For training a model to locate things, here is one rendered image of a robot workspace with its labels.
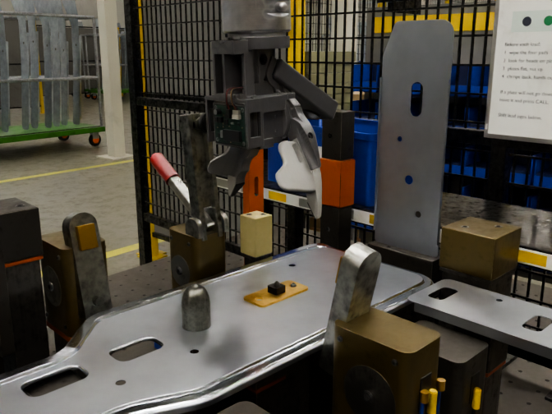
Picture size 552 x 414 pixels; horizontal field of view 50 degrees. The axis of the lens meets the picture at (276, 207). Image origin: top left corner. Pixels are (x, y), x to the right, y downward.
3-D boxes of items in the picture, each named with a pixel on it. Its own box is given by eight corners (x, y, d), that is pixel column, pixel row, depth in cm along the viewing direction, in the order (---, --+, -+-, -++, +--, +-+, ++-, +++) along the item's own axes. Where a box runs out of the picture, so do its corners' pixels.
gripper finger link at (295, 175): (287, 229, 63) (250, 154, 65) (324, 216, 67) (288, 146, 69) (304, 217, 61) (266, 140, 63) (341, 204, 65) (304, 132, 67)
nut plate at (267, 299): (262, 308, 71) (262, 299, 70) (241, 299, 73) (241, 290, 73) (310, 289, 76) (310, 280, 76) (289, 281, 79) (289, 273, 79)
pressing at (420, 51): (435, 259, 88) (453, 18, 79) (372, 241, 96) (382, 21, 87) (437, 257, 88) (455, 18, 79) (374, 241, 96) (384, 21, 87)
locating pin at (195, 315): (194, 347, 65) (191, 292, 63) (177, 338, 67) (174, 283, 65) (217, 338, 67) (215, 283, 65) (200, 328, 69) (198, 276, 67)
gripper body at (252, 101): (205, 147, 68) (199, 38, 64) (261, 137, 73) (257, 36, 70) (250, 156, 62) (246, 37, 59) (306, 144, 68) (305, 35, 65)
